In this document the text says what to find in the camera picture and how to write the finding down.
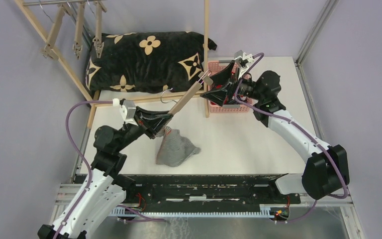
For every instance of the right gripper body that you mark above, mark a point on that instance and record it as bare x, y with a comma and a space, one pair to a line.
246, 87

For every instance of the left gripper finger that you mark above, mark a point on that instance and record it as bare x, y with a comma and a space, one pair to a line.
157, 129
152, 117

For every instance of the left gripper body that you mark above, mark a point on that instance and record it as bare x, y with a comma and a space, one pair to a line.
131, 132

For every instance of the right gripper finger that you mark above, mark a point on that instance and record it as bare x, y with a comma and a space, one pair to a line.
221, 71
221, 96

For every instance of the grey striped underwear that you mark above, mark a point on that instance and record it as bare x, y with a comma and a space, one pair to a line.
175, 149

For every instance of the beige hanger with red underwear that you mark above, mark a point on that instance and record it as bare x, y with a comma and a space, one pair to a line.
97, 40

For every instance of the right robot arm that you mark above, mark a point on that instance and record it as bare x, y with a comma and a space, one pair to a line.
326, 171

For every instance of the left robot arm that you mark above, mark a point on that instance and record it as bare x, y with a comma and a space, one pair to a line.
104, 188

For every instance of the empty beige clip hanger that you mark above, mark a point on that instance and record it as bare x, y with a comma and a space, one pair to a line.
48, 49

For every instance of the pink plastic basket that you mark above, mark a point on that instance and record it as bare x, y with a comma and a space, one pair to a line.
235, 108

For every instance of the black floral plush cushion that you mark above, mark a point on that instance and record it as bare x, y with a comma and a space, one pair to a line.
149, 62

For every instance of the aluminium corner profile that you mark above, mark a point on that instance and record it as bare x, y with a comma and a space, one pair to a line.
315, 31

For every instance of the metal hanging rod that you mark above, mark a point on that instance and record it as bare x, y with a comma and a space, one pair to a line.
52, 2

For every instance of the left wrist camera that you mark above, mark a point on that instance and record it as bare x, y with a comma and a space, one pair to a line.
127, 109

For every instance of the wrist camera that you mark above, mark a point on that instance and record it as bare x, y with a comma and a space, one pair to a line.
243, 61
127, 109

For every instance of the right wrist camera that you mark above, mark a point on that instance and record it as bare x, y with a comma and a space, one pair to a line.
243, 61

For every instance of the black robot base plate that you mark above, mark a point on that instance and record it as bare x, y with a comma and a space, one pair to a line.
206, 193

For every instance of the white slotted cable duct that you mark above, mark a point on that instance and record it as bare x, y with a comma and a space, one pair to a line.
263, 212

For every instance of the aluminium wall profile left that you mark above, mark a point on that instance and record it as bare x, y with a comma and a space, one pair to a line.
87, 39

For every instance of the wooden clothes rack frame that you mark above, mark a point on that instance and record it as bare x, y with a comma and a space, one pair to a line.
31, 17

